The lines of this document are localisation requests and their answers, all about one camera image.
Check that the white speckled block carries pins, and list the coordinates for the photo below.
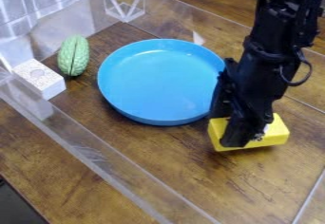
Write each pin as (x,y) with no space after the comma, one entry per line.
(40,78)

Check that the green textured gourd toy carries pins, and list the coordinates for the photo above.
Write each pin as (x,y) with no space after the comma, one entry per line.
(73,55)

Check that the clear acrylic corner bracket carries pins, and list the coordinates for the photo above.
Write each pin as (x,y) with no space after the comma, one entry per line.
(124,12)

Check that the clear acrylic enclosure wall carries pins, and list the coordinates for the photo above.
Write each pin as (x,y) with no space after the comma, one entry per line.
(94,168)

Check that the yellow brick with label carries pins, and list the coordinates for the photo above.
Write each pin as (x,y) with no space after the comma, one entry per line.
(275,134)

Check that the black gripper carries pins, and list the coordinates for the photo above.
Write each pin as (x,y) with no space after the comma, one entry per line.
(249,85)

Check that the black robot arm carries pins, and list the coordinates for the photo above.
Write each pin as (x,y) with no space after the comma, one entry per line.
(285,26)

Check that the blue round tray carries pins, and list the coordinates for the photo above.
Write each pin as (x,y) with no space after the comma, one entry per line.
(158,81)

